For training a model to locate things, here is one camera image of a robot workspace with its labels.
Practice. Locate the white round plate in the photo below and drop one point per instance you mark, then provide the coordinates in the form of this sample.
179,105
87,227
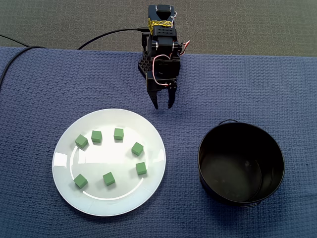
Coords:
111,158

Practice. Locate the black metal bucket container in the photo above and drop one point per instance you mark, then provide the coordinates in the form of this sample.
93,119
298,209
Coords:
223,173

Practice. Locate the blue woven table cloth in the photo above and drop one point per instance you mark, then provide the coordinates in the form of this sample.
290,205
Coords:
37,124

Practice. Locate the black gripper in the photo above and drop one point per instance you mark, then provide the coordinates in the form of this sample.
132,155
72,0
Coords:
158,89

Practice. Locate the small green cube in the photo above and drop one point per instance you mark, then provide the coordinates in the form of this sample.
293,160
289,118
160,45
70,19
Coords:
81,141
80,181
108,178
137,149
96,136
141,168
118,134

